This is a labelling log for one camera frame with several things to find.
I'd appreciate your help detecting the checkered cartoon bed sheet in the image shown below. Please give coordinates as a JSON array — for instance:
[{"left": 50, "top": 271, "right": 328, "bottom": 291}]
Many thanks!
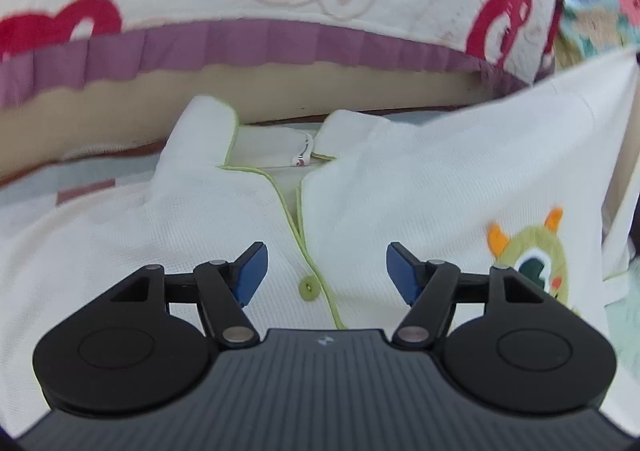
[{"left": 0, "top": 151, "right": 168, "bottom": 217}]

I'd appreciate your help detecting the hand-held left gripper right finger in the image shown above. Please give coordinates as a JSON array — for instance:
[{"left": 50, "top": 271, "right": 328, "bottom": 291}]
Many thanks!
[{"left": 386, "top": 241, "right": 548, "bottom": 349}]

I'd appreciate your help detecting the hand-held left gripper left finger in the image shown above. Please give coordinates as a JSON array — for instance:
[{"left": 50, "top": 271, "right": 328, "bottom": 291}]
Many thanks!
[{"left": 107, "top": 241, "right": 269, "bottom": 348}]

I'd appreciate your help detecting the cream shirt with green trim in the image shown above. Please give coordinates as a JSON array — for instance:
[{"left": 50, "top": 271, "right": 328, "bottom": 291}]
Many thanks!
[{"left": 0, "top": 47, "right": 640, "bottom": 438}]

